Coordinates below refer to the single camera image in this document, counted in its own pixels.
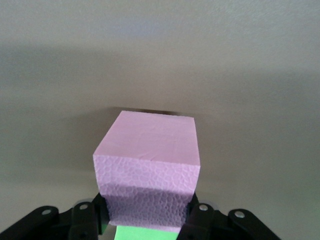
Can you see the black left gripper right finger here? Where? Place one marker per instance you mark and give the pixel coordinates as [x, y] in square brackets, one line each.
[220, 225]

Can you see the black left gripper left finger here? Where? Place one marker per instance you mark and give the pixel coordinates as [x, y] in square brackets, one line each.
[50, 225]

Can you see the green foam cube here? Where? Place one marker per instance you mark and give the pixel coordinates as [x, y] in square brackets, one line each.
[145, 233]

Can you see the pink foam cube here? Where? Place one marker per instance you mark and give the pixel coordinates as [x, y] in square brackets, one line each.
[147, 155]

